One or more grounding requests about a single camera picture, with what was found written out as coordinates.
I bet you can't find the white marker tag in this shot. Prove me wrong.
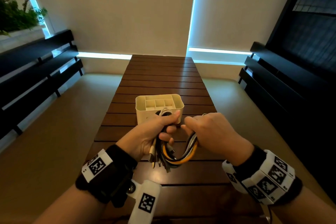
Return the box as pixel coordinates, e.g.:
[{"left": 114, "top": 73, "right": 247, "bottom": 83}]
[{"left": 81, "top": 149, "right": 113, "bottom": 183}]

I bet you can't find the black right wrist strap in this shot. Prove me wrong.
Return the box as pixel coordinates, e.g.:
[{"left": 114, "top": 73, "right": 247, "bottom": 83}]
[{"left": 233, "top": 145, "right": 303, "bottom": 206}]

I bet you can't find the narrow beige roller blind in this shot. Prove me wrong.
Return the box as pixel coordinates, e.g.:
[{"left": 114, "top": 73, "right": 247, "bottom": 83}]
[{"left": 187, "top": 0, "right": 302, "bottom": 52}]

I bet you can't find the wide beige roller blind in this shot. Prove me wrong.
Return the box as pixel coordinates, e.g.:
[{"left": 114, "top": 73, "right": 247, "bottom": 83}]
[{"left": 23, "top": 0, "right": 198, "bottom": 57}]

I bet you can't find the black slatted bench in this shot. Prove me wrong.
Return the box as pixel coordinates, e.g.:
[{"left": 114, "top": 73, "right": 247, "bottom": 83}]
[
  {"left": 238, "top": 42, "right": 336, "bottom": 159},
  {"left": 0, "top": 30, "right": 84, "bottom": 141}
]

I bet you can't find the white planter box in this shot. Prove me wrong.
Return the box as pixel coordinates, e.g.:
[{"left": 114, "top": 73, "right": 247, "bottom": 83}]
[{"left": 0, "top": 25, "right": 47, "bottom": 54}]

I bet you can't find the white wrist camera with marker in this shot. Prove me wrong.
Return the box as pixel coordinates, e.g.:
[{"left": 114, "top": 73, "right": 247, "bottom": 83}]
[{"left": 127, "top": 179, "right": 162, "bottom": 224}]

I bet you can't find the person's right forearm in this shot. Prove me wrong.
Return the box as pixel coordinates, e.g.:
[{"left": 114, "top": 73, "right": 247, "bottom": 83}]
[{"left": 270, "top": 186, "right": 336, "bottom": 224}]

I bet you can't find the black wrist strap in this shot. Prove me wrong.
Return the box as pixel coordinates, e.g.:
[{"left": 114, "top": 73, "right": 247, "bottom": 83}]
[
  {"left": 233, "top": 145, "right": 303, "bottom": 206},
  {"left": 75, "top": 144, "right": 138, "bottom": 208}
]

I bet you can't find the person's left hand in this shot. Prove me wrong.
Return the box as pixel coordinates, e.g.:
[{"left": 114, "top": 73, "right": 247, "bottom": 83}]
[{"left": 115, "top": 110, "right": 181, "bottom": 163}]

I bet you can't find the white compartment organizer box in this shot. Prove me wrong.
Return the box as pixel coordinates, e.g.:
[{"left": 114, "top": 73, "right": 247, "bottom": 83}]
[{"left": 135, "top": 94, "right": 185, "bottom": 125}]

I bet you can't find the black wall panel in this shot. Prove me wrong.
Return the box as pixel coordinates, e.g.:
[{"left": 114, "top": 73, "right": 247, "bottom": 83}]
[{"left": 265, "top": 0, "right": 336, "bottom": 85}]

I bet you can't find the black left wrist strap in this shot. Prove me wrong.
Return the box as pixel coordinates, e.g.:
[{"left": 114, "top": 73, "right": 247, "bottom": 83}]
[{"left": 75, "top": 144, "right": 138, "bottom": 208}]

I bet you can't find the green fern plant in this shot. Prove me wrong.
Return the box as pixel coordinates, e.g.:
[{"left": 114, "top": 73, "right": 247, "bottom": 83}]
[{"left": 0, "top": 0, "right": 48, "bottom": 37}]

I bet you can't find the person's right hand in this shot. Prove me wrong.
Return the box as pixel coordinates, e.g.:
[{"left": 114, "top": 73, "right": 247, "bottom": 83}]
[{"left": 181, "top": 113, "right": 254, "bottom": 167}]

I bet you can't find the bundle of assorted cables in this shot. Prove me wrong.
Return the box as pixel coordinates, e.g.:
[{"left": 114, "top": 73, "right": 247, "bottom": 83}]
[{"left": 148, "top": 108, "right": 199, "bottom": 174}]

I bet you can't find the person's left forearm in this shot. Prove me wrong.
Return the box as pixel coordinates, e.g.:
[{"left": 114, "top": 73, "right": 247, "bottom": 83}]
[{"left": 33, "top": 184, "right": 106, "bottom": 224}]

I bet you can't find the white marker block wrist mount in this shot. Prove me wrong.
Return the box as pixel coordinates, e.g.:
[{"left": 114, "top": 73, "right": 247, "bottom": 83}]
[{"left": 222, "top": 149, "right": 296, "bottom": 206}]

